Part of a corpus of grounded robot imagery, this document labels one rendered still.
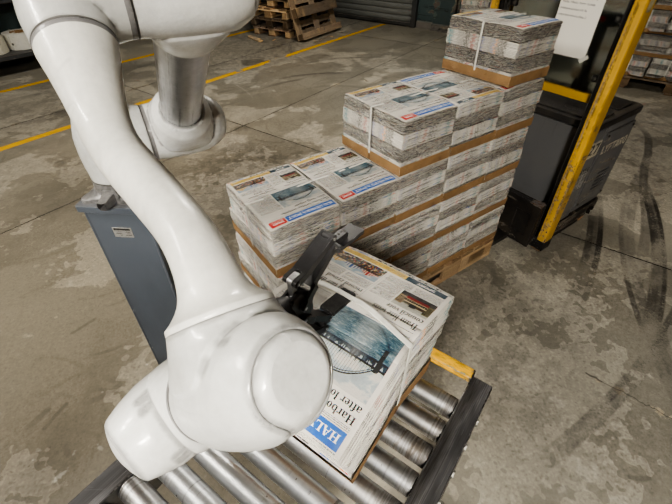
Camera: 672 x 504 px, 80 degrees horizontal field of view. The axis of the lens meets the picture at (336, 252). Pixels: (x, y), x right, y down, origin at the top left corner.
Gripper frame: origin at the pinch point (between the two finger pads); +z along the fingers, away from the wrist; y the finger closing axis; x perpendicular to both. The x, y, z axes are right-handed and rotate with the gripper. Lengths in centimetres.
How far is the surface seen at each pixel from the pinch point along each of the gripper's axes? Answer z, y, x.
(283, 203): 47, 32, -58
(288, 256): 39, 47, -49
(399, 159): 88, 21, -35
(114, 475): -40, 41, -23
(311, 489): -19.2, 38.3, 8.8
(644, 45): 580, 24, 18
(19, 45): 182, 90, -642
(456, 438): 5.9, 35.8, 26.9
